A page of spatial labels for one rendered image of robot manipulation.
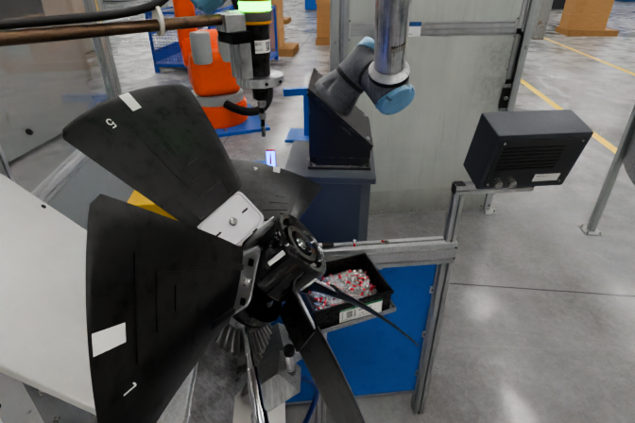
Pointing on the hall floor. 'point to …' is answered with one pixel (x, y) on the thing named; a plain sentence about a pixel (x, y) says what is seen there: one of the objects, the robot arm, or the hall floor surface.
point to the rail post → (432, 336)
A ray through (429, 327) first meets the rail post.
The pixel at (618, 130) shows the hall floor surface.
